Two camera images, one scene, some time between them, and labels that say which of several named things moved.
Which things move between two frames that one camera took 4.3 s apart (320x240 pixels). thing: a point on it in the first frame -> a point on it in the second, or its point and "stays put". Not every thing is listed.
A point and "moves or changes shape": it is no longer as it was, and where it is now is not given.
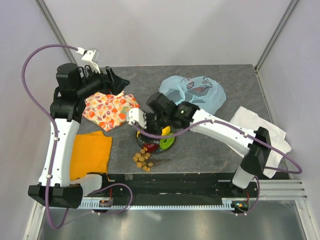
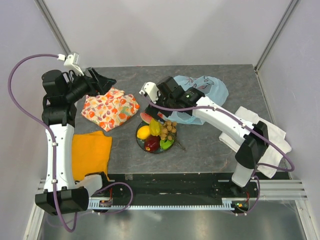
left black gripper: [111, 83] -> [97, 84]
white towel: [248, 119] stays put
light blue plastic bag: [203, 92] stays put
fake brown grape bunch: [144, 162] moves or changes shape
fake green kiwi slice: [165, 143] stays put
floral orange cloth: [109, 111] stays put
